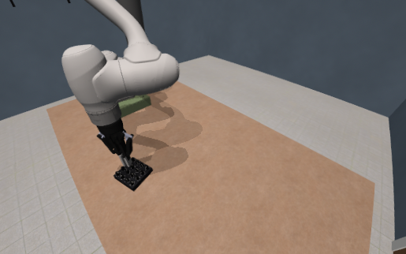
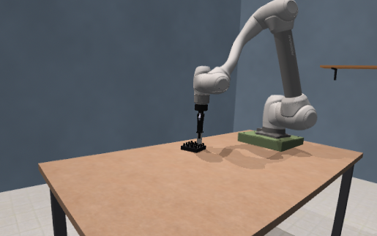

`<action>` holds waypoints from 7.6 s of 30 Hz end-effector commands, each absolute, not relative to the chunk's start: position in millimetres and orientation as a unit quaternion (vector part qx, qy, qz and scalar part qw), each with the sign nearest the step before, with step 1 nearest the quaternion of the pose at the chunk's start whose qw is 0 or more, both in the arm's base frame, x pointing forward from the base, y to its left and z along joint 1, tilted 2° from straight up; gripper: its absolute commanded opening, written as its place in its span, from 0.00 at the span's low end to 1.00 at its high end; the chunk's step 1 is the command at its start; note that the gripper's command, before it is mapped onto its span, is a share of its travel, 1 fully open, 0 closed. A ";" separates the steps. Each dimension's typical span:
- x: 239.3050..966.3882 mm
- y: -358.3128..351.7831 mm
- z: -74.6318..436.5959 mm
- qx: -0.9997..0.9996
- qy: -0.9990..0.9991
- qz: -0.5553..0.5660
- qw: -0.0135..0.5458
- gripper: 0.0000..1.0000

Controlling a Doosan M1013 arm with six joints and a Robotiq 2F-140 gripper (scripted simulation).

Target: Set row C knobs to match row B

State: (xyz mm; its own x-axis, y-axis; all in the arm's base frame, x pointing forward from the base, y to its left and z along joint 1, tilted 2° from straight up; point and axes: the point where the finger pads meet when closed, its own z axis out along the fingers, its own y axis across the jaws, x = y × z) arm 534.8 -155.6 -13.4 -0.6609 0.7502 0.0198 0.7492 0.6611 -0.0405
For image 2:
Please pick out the black knob box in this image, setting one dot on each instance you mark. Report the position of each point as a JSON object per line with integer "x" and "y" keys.
{"x": 193, "y": 147}

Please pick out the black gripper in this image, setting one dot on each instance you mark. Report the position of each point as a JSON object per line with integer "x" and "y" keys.
{"x": 200, "y": 121}

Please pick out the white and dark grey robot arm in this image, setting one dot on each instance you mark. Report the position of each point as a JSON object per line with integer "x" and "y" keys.
{"x": 296, "y": 111}

